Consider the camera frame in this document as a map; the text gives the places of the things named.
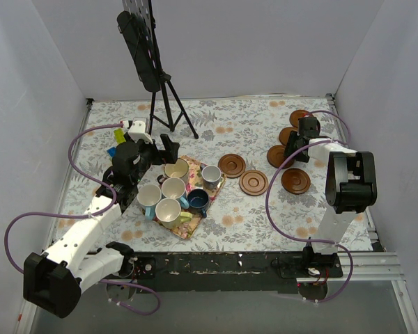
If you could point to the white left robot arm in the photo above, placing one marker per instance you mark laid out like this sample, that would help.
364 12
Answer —
56 279

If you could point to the black tripod stand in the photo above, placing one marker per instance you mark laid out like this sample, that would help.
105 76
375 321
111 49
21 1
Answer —
165 80

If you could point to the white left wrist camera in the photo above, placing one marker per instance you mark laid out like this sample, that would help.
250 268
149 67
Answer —
138 129

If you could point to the cream enamel mug dark rim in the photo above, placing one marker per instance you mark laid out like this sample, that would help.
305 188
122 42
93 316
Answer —
180 170

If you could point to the white mug blue handle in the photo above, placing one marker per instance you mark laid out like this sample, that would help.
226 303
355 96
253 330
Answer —
175 188

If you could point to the white mug green handle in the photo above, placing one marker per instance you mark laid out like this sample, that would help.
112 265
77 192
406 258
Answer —
170 214

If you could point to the floral serving tray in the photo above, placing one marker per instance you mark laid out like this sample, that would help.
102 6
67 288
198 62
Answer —
186 230

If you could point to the colourful toy blocks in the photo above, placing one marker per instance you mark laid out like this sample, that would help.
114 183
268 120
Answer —
119 136

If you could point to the floral table cloth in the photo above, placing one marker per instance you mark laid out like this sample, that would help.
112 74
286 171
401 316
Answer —
248 127

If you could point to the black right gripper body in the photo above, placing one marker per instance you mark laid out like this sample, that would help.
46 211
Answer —
296 145

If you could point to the brown wooden coaster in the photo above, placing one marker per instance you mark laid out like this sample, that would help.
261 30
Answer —
294 116
285 133
295 181
253 182
276 155
232 165

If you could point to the small grey patterned cup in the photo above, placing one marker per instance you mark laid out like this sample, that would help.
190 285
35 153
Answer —
211 177

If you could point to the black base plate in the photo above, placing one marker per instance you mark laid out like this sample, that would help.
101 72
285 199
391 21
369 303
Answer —
231 271

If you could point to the white mug light blue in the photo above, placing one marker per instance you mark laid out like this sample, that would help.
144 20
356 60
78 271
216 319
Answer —
148 197

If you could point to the dark blue mug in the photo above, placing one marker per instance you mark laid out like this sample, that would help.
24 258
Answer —
199 202

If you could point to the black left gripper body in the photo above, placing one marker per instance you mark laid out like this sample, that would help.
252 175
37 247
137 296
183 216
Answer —
159 151

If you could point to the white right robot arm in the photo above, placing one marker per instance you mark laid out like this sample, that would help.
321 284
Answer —
350 187

